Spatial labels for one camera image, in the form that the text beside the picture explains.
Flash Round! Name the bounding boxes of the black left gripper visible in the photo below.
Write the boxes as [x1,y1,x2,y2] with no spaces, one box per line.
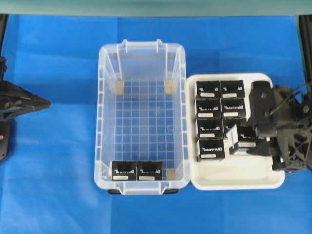
[0,81,51,121]

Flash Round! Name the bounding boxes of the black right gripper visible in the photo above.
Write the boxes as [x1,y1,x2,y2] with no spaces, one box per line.
[247,81,308,171]

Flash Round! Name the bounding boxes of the black box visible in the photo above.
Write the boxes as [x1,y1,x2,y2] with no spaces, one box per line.
[137,161,163,181]
[112,161,137,181]
[226,124,263,155]

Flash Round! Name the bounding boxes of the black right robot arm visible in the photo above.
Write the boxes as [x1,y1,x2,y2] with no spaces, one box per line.
[247,15,312,173]

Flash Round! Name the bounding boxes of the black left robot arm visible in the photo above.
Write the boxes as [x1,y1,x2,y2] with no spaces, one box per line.
[0,55,51,161]

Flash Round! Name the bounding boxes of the black box tray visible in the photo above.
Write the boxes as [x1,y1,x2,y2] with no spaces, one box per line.
[196,139,225,162]
[195,119,223,139]
[195,81,221,99]
[220,80,245,99]
[222,118,250,138]
[221,98,246,118]
[194,99,221,119]

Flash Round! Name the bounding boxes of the black box tray bottom left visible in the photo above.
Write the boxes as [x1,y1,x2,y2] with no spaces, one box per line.
[196,139,225,162]

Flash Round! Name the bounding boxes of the black box tray top right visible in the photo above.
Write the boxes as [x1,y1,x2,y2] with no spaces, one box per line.
[220,80,245,99]

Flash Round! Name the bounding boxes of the black box tray top left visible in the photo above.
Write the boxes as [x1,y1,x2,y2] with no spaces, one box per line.
[195,81,221,99]

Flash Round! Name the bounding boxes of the clear plastic storage case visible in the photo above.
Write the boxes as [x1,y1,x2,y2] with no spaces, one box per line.
[94,40,190,195]

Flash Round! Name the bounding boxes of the white plastic tray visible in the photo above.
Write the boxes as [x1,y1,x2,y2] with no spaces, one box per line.
[185,73,285,190]

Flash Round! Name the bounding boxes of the blue table mat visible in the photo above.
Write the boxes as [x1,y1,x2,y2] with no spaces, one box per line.
[0,15,312,234]

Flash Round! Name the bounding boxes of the black case locking handle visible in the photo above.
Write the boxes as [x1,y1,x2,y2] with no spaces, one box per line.
[107,189,179,195]

